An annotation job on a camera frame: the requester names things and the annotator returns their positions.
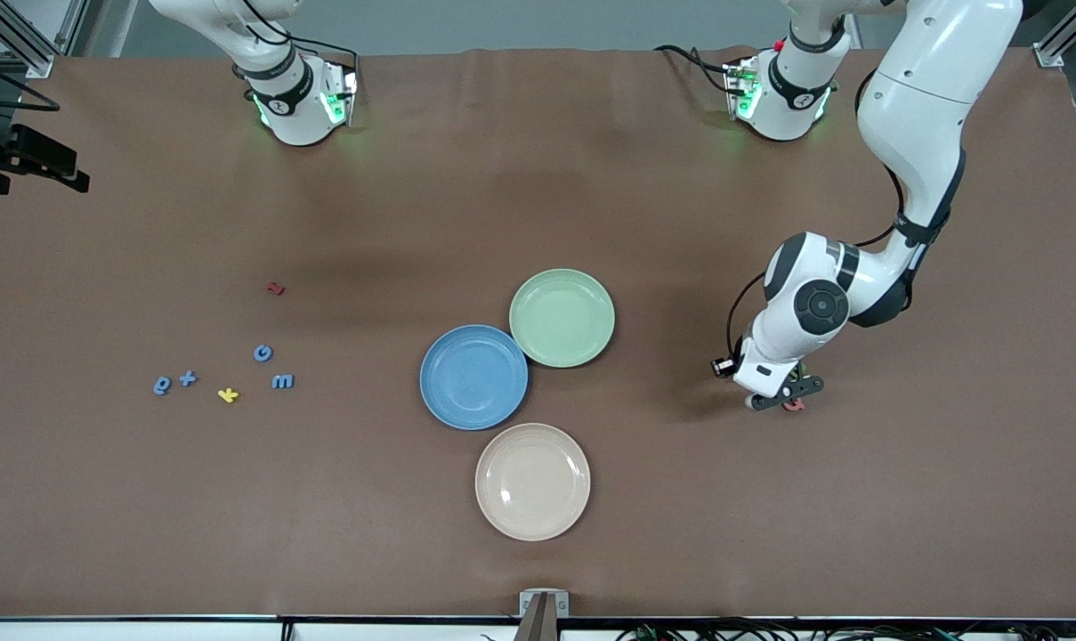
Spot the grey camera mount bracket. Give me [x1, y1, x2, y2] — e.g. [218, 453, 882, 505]
[513, 589, 570, 641]

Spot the brown table cover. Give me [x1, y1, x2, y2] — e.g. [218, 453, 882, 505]
[0, 46, 1076, 620]

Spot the beige plate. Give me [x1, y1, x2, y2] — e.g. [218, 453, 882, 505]
[474, 422, 591, 542]

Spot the green plate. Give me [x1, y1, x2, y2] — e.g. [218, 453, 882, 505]
[509, 268, 616, 369]

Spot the black base cable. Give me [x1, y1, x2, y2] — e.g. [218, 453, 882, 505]
[653, 43, 736, 97]
[235, 0, 360, 77]

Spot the blue plate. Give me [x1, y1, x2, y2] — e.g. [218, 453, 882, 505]
[419, 324, 530, 432]

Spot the aluminium frame profile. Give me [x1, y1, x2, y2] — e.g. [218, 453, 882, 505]
[1034, 0, 1076, 70]
[0, 0, 89, 79]

